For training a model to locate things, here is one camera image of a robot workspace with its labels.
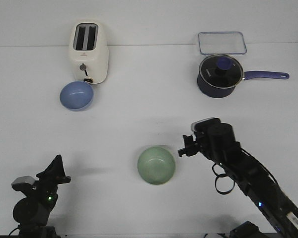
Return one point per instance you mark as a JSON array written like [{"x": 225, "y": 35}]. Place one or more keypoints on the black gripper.
[
  {"x": 193, "y": 146},
  {"x": 49, "y": 179}
]

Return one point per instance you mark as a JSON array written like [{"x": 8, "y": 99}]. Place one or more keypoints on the green bowl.
[{"x": 156, "y": 165}]

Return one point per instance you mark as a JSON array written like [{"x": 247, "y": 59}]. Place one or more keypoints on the blue bowl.
[{"x": 77, "y": 96}]

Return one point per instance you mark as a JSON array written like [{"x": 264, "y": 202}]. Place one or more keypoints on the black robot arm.
[
  {"x": 33, "y": 211},
  {"x": 216, "y": 141}
]

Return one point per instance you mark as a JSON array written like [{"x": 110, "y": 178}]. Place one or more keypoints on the dark blue saucepan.
[{"x": 222, "y": 86}]

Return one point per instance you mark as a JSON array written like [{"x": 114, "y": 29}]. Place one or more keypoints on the glass pot lid blue knob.
[{"x": 220, "y": 65}]

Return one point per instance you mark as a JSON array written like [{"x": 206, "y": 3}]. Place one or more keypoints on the clear rectangular container lid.
[{"x": 229, "y": 43}]

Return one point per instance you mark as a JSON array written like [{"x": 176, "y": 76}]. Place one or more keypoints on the white two-slot toaster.
[{"x": 89, "y": 52}]

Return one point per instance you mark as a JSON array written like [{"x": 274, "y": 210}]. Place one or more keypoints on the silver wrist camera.
[
  {"x": 24, "y": 183},
  {"x": 202, "y": 125}
]

